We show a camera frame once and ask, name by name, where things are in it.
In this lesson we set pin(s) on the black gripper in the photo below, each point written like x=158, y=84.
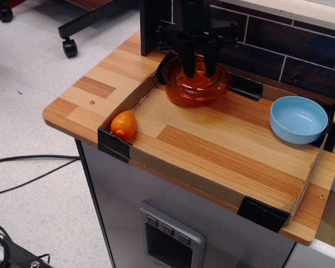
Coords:
x=213, y=36

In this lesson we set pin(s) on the orange glass pot lid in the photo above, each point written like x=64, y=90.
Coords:
x=200, y=86

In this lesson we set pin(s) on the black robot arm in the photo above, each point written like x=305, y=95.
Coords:
x=195, y=14

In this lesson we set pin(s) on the orange glass pot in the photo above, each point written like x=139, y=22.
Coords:
x=179, y=100

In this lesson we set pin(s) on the orange plastic carrot toy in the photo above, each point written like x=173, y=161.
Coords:
x=124, y=125

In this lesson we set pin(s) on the light blue bowl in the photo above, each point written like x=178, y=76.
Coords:
x=298, y=120

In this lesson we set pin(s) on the black rolling chair base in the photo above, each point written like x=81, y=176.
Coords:
x=95, y=11

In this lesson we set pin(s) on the cardboard fence with black tape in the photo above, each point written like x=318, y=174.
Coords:
x=225, y=152

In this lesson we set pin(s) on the grey toy kitchen cabinet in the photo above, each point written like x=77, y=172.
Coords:
x=118, y=189

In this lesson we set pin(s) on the black caster wheel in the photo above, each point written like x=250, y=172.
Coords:
x=6, y=14

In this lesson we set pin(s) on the grey oven control panel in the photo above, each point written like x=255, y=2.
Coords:
x=169, y=242

